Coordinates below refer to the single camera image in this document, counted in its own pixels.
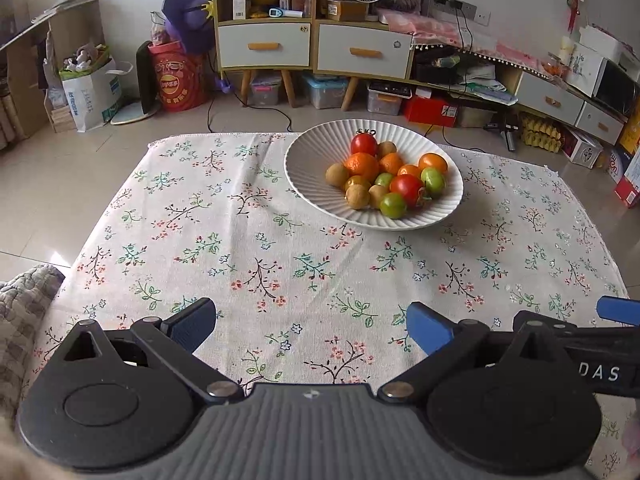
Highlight wooden bookshelf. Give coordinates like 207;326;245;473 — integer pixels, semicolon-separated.
0;0;106;141

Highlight tangerine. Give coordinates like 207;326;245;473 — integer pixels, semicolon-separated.
343;152;380;183
378;152;405;176

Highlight floral tablecloth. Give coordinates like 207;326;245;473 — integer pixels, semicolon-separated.
30;131;631;480

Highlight black floor cable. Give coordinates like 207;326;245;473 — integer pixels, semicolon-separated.
206;92;297;134

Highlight pink cloth with tassels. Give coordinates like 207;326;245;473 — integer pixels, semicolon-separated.
375;7;556;78

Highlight stuffed toys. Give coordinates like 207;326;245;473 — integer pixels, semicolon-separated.
62;42;110;73

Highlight purple plush toy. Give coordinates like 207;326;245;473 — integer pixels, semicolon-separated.
161;0;217;56

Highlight yellow egg cartons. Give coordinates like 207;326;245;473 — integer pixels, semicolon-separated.
520;115;565;153

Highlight low wooden cabinet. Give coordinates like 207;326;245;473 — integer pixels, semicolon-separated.
412;45;628;133

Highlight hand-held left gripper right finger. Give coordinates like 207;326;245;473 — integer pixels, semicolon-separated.
376;301;569;402

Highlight white illustrated box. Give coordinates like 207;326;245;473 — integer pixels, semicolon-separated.
562;25;626;98

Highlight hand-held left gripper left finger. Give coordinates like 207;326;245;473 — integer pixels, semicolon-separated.
60;297;246;404

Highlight wall power sockets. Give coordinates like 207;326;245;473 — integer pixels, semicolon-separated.
434;0;488;25

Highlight grey knit cushion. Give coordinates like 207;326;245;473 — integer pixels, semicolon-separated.
0;264;66;421

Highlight clear plastic storage box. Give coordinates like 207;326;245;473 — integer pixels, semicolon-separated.
301;74;349;110
248;72;283;107
366;82;412;117

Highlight glass jar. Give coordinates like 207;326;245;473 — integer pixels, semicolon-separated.
542;55;571;78

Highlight red tomato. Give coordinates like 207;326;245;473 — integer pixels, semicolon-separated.
389;174;432;209
350;130;379;157

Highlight flat clear plastic box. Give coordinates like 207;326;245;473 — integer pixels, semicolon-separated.
457;105;496;128

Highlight red box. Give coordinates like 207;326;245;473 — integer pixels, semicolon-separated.
403;95;458;128

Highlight white paper bag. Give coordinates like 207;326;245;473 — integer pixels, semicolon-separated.
59;57;135;133

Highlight white ribbed plate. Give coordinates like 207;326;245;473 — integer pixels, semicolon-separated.
283;119;465;231

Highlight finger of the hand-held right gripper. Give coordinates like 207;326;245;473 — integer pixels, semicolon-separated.
596;296;640;327
514;310;640;356

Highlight red printed bucket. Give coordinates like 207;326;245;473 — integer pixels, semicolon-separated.
148;42;210;112

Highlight cardboard box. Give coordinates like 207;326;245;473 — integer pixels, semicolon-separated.
327;0;369;22

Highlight red white carton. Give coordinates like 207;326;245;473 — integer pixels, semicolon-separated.
607;110;640;208

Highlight black microwave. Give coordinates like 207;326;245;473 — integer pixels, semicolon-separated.
590;57;638;116

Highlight tall wooden shelf cabinet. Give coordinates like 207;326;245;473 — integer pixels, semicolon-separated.
211;0;415;111

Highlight pile of papers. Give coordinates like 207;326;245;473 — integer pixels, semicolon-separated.
457;62;518;106

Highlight black panel on round base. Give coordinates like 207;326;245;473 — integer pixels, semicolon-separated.
110;41;161;126

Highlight white patterned box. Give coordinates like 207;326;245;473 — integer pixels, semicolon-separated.
562;127;605;169

